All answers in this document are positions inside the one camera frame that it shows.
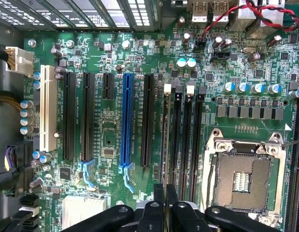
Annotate red black twisted wire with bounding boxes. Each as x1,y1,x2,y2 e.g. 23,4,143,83
196,0,299,48

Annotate silver CPU socket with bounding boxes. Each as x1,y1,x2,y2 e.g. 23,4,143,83
202,128,288,229

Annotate white power connector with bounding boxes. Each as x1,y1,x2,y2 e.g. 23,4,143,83
5,46,35,77

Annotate short black expansion slot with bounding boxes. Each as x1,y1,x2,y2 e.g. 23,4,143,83
102,72,115,100

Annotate white PCI expansion slot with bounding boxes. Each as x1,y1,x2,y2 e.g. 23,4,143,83
39,64,58,152

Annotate green PC motherboard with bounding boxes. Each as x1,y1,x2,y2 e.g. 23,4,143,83
23,0,299,232

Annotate yellow braided cable bundle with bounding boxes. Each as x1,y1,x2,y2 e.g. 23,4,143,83
0,90,24,112

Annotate black SATA connector stack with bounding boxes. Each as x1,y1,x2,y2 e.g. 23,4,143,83
18,194,41,230

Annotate silver USB port block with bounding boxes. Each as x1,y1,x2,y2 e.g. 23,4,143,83
191,0,230,24

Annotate silver finned heatsink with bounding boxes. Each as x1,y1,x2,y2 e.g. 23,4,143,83
61,195,108,230

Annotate black expansion slot blue latch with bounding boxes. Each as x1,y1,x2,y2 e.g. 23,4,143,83
78,72,96,190

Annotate silver ethernet port block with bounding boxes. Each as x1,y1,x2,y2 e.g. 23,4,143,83
236,0,285,31

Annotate long black expansion slot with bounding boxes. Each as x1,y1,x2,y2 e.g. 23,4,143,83
140,74,156,167
63,72,77,160

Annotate black connector purple wires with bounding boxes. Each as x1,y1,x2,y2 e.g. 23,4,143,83
4,142,34,197

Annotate thin metal locking lever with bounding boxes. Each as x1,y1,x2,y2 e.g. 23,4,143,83
281,138,299,147

